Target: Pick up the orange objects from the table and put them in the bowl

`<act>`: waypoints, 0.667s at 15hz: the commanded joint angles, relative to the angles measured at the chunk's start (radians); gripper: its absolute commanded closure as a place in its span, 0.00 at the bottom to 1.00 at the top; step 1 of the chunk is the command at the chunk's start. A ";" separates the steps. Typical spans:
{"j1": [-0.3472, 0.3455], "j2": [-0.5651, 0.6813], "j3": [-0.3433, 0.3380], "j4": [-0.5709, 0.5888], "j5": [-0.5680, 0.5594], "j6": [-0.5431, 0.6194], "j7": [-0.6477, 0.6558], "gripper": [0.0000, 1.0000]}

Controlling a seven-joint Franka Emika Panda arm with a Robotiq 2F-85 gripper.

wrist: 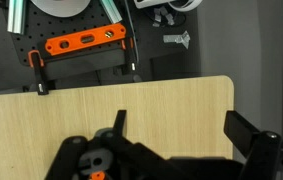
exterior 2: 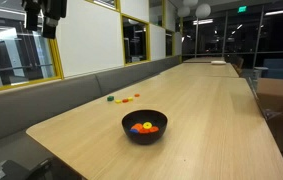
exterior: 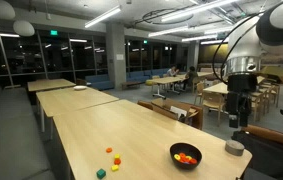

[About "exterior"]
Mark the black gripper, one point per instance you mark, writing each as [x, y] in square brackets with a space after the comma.
[239, 101]

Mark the grey concrete column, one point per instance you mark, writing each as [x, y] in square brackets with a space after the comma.
[115, 43]

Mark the light wooden chair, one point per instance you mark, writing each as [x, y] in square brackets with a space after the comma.
[199, 90]
[258, 100]
[272, 93]
[213, 101]

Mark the person in light shirt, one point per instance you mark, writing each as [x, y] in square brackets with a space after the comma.
[171, 71]

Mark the small green exit sign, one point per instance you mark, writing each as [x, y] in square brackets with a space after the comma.
[145, 42]

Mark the brown leather cushion roll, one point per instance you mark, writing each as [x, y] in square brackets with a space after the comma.
[267, 133]

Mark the blue sofa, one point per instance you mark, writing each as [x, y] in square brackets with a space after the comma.
[99, 81]
[137, 76]
[157, 72]

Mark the large wooden table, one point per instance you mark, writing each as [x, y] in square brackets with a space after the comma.
[71, 100]

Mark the white globe pendant lamp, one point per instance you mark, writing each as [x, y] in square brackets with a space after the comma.
[23, 28]
[1, 8]

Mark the person in dark jacket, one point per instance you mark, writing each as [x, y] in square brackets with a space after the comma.
[191, 76]

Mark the wooden table on white legs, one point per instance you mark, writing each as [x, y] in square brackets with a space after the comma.
[164, 80]

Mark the black bag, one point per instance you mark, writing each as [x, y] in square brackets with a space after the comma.
[271, 160]

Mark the open cardboard box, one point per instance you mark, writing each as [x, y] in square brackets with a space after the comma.
[177, 110]

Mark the low wooden table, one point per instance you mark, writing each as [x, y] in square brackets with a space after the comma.
[131, 84]

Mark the white paper sign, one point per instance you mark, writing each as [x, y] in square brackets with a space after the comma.
[120, 57]

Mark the long wooden dining table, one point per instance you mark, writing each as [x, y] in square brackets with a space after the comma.
[217, 88]

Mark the white plate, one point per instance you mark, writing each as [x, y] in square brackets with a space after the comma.
[80, 87]

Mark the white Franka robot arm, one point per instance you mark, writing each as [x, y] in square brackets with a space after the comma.
[244, 43]

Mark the orange toy disc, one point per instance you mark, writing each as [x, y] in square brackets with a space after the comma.
[117, 161]
[109, 150]

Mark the grey upholstered bench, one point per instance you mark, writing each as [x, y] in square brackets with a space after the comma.
[7, 133]

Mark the black bowl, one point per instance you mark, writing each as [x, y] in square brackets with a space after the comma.
[194, 150]

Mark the grey cylinder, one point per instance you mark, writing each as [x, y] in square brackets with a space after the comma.
[234, 147]

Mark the small wooden table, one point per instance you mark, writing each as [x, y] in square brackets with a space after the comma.
[49, 84]

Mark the brown wooden chair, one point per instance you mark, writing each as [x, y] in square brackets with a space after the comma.
[81, 82]

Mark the green toy block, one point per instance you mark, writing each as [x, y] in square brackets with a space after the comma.
[101, 173]

